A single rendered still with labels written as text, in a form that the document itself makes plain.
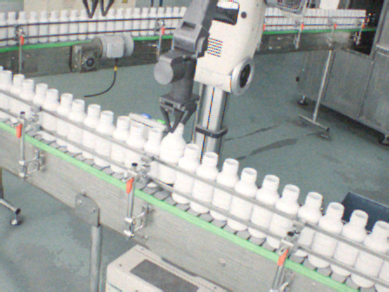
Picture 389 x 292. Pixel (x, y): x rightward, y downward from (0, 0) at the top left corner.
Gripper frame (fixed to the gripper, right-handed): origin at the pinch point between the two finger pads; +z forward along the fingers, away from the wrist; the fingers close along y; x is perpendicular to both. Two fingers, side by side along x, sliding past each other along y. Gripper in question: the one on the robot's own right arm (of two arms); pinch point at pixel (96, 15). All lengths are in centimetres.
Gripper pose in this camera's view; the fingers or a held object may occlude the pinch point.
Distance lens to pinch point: 167.3
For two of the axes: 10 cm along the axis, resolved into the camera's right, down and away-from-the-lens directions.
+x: 8.3, 3.4, -4.3
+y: -5.3, 3.0, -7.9
